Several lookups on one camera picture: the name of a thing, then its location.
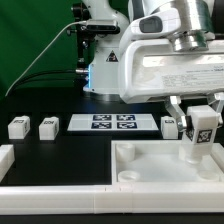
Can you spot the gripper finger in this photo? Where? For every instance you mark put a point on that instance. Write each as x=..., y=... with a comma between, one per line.
x=216, y=102

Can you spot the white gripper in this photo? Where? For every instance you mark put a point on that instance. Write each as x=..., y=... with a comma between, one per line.
x=151, y=70

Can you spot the white square tabletop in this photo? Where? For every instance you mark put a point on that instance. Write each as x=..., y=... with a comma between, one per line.
x=161, y=161

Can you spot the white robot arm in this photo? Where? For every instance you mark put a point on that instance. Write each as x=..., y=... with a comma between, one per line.
x=195, y=33

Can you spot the white front fence bar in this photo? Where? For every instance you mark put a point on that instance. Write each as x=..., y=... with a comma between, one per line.
x=121, y=198

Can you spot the white left fence piece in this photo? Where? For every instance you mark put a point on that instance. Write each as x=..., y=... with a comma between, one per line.
x=7, y=158

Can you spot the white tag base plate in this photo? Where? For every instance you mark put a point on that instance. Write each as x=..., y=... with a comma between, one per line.
x=112, y=122

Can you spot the black camera on stand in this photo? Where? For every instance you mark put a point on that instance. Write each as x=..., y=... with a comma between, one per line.
x=80, y=30

